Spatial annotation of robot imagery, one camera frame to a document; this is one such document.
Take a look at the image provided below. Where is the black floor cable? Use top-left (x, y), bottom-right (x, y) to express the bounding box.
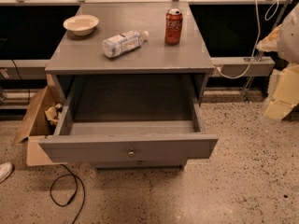
top-left (50, 163), bottom-right (86, 224)

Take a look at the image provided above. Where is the clear plastic water bottle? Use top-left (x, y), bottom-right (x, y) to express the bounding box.
top-left (102, 31), bottom-right (150, 58)

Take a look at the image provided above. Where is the white ceramic bowl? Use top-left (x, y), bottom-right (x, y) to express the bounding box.
top-left (64, 15), bottom-right (99, 36)

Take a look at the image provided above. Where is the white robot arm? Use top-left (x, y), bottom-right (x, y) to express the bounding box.
top-left (257, 5), bottom-right (299, 120)

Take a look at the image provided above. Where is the crumpled brown paper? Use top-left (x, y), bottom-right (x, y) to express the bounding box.
top-left (45, 104), bottom-right (63, 126)

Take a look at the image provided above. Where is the grey top drawer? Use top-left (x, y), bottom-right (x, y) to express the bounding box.
top-left (39, 74), bottom-right (218, 163)

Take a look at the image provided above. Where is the white hanging cable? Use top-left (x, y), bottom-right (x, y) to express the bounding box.
top-left (214, 0), bottom-right (280, 80)

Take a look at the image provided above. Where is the open cardboard box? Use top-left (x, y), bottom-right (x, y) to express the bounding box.
top-left (13, 75), bottom-right (65, 166)

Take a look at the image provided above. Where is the grey drawer cabinet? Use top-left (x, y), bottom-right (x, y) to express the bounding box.
top-left (45, 2), bottom-right (216, 170)

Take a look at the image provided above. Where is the grey window ledge rail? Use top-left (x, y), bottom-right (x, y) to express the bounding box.
top-left (0, 56), bottom-right (275, 80)

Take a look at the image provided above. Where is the grey drawer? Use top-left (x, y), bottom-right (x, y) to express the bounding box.
top-left (91, 159), bottom-right (187, 169)
top-left (39, 74), bottom-right (218, 163)

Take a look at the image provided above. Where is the red cola can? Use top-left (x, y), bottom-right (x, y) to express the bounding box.
top-left (164, 8), bottom-right (183, 45)

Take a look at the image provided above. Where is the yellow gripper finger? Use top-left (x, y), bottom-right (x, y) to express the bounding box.
top-left (257, 25), bottom-right (281, 52)
top-left (263, 63), bottom-right (299, 120)

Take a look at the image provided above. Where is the white shoe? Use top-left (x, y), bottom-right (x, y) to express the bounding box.
top-left (0, 162), bottom-right (14, 183)

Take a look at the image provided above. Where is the grey lower drawer front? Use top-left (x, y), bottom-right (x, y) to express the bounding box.
top-left (91, 159), bottom-right (187, 169)

